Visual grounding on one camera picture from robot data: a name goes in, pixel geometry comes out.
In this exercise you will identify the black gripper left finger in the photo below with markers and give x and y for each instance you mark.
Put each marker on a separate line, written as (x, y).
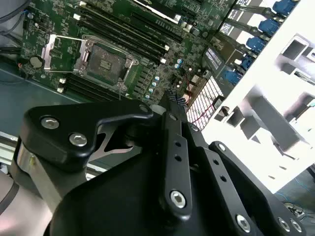
(61, 123)

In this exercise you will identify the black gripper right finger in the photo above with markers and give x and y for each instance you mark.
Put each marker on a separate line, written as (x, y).
(246, 191)

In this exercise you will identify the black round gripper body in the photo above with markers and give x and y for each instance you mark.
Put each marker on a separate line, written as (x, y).
(110, 209)

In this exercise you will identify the metal locking lever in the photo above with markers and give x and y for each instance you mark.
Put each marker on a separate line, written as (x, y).
(119, 94)

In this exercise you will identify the metal socket cover frame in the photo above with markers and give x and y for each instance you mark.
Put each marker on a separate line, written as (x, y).
(48, 55)

